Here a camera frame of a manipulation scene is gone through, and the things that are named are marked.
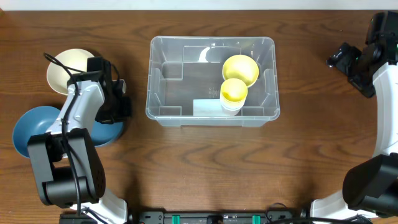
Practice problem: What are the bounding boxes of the yellow cup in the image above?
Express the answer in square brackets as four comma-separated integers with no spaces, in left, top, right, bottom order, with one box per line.
[220,78,248,103]

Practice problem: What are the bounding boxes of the dark blue bowl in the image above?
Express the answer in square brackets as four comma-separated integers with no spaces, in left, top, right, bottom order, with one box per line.
[90,121,124,147]
[12,106,60,158]

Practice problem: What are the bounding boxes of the yellow small bowl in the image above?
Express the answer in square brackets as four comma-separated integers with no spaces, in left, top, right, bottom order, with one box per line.
[222,55,259,88]

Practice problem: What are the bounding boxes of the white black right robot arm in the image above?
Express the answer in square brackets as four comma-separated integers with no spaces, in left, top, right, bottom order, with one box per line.
[307,11,397,223]

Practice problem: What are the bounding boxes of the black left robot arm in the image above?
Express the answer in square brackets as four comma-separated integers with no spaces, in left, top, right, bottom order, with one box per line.
[27,53,132,223]

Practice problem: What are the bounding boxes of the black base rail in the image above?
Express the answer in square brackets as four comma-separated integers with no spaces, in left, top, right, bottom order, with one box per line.
[58,210,372,224]

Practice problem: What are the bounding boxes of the cream white cup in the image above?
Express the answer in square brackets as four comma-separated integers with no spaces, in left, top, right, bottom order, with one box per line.
[220,99,245,112]

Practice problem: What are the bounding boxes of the cream large bowl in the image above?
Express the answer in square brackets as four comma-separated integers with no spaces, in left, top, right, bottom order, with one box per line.
[47,49,94,95]

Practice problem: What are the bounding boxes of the clear plastic storage container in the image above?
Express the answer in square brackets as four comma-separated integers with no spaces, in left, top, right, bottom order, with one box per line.
[146,36,280,127]

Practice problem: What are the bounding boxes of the pink cup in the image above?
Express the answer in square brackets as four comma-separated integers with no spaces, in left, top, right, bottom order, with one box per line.
[221,107,241,116]

